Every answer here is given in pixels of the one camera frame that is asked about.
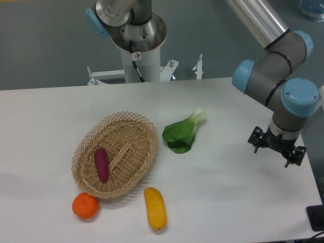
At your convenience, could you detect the black device at table edge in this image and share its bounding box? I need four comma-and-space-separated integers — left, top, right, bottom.
306, 205, 323, 231

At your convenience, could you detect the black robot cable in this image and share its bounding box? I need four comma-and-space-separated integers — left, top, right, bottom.
128, 39, 146, 83

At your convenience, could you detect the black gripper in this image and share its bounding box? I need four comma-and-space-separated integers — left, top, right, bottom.
248, 127, 306, 168

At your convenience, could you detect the yellow mango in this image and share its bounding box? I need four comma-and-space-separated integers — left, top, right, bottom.
144, 187, 168, 230

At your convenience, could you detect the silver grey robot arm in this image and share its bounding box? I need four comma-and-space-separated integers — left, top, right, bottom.
85, 1, 320, 165

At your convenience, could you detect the green bok choy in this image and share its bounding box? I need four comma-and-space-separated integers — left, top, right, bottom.
162, 108, 207, 154

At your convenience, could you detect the purple sweet potato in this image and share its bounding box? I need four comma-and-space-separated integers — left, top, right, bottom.
94, 148, 109, 183

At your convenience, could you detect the orange fruit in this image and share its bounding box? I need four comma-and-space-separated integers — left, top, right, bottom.
72, 192, 99, 219

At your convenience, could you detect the woven wicker basket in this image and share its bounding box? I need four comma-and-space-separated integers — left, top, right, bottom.
71, 111, 158, 199

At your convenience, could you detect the blue bag in background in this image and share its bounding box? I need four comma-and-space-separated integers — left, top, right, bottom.
299, 0, 323, 22

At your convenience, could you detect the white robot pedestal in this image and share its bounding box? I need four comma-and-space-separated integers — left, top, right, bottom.
87, 48, 206, 86

